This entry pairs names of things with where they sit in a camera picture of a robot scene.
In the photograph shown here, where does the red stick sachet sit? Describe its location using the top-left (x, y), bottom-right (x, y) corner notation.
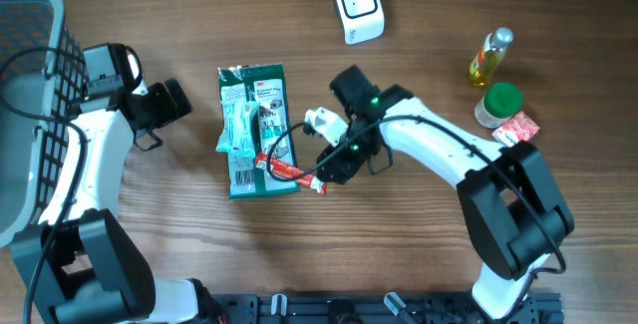
top-left (254, 153), bottom-right (327, 196)

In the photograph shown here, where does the green lid jar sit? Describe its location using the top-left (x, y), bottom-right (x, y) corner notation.
top-left (475, 83), bottom-right (523, 129)

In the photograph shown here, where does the clear yellow liquid bottle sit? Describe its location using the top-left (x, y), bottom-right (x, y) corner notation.
top-left (469, 27), bottom-right (514, 88)

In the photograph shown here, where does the red white small carton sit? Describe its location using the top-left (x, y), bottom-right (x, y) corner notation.
top-left (492, 111), bottom-right (540, 148)

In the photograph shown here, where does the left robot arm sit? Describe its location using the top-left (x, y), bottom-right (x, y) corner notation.
top-left (11, 79), bottom-right (227, 323)

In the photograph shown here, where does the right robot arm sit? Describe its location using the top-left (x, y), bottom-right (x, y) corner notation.
top-left (304, 66), bottom-right (575, 323)

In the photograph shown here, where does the white barcode scanner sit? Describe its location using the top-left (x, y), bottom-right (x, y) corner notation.
top-left (334, 0), bottom-right (385, 45)

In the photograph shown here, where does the teal snack wrapper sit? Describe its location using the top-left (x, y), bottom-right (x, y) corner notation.
top-left (215, 100), bottom-right (259, 160)

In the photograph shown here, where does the green gloves package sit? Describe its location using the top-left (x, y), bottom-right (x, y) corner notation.
top-left (218, 63), bottom-right (299, 199)

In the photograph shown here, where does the grey plastic basket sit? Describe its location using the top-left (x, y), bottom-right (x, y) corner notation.
top-left (1, 0), bottom-right (88, 247)

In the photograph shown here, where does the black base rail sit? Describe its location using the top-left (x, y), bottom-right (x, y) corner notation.
top-left (213, 291), bottom-right (564, 324)

